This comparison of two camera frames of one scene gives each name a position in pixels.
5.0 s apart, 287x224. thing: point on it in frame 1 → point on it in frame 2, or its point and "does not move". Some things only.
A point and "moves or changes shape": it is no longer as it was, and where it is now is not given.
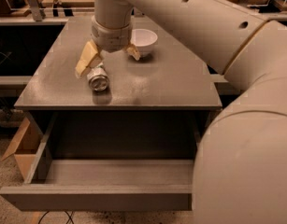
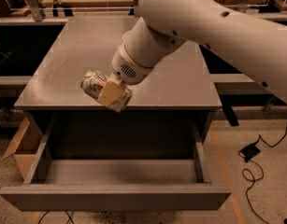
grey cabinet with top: (126, 108) does not move
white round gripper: (112, 37) → (129, 68)
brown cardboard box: (25, 147) does not move
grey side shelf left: (9, 86) does not move
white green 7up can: (98, 78) moves or changes shape
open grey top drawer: (112, 161) does not move
